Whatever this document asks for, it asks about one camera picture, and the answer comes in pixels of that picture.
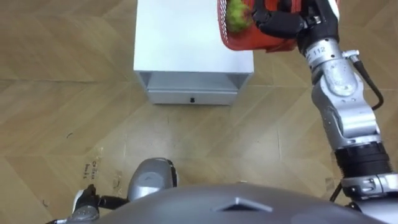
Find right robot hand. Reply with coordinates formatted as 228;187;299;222
251;0;340;54

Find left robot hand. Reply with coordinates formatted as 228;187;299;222
73;184;129;215

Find red wire basket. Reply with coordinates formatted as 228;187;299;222
216;0;304;53

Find robot legs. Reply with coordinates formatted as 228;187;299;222
126;157;178;202

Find green fuzzy soft toy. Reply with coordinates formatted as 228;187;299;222
225;0;253;34

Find robot body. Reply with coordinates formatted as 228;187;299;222
93;183;393;224

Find white bedside cabinet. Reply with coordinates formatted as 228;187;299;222
132;0;255;106

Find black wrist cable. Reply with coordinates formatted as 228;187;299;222
341;49;385;112

